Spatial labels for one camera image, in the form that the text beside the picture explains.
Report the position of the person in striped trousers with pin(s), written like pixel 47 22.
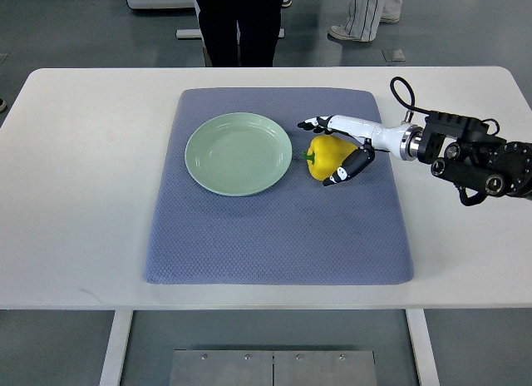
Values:
pixel 364 18

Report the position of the white table frame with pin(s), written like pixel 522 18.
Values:
pixel 121 324

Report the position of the blue textured mat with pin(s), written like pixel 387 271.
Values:
pixel 297 232

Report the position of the metal base plate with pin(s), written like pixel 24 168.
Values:
pixel 272 367

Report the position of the yellow bell pepper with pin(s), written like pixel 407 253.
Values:
pixel 325 154

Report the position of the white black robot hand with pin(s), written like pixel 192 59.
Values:
pixel 369 137

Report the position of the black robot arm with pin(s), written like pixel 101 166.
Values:
pixel 464 150

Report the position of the grey floor tile plate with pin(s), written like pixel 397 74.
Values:
pixel 393 55

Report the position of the person in dark trousers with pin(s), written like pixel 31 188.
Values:
pixel 240 33

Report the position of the light green plate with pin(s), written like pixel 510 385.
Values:
pixel 238 154

